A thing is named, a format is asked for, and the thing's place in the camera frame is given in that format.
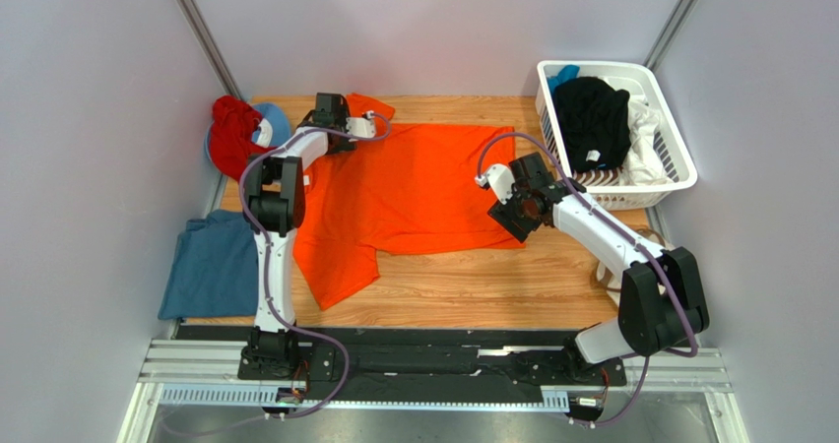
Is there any teal blue garment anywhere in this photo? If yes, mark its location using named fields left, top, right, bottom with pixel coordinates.
left=547, top=65, right=580, bottom=95

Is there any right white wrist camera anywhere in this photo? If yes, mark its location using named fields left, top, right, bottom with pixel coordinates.
left=475, top=163, right=515, bottom=205

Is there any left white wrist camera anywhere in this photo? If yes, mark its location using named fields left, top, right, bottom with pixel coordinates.
left=346, top=111, right=377, bottom=140

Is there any black t shirt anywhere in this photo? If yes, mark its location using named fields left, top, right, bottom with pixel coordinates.
left=552, top=77, right=630, bottom=173

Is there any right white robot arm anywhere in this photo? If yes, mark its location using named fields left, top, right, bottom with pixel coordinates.
left=476, top=154, right=709, bottom=364

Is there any orange t shirt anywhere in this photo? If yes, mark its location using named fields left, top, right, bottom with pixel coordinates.
left=293, top=123, right=521, bottom=310

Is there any light blue cap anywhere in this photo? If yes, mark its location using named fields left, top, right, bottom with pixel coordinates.
left=205, top=102, right=292, bottom=161

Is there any white t shirt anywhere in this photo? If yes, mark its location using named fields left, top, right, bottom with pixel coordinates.
left=616, top=94, right=673, bottom=186

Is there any white laundry basket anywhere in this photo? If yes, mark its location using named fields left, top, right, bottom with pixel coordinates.
left=535, top=60, right=698, bottom=211

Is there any red t shirt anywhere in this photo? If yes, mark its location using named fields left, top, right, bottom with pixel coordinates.
left=209, top=95, right=270, bottom=180

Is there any folded blue t shirt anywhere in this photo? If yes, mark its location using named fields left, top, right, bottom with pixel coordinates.
left=158, top=210, right=258, bottom=320

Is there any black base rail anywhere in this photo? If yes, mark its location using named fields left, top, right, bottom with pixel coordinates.
left=175, top=326, right=629, bottom=407

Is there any beige bear cap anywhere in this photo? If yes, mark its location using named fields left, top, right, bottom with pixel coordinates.
left=593, top=227, right=674, bottom=307

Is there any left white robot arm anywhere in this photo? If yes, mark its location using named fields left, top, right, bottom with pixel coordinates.
left=238, top=93, right=355, bottom=380

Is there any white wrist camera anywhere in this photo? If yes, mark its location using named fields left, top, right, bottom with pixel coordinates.
left=346, top=111, right=377, bottom=140
left=475, top=163, right=515, bottom=205

